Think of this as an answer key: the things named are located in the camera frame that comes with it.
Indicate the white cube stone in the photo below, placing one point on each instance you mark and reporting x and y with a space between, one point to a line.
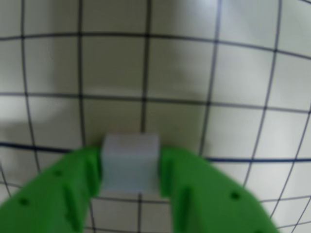
130 165

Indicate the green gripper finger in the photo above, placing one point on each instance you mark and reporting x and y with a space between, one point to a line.
211 201
46 201

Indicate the white Go board with grid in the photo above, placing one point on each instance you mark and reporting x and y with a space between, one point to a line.
182 72

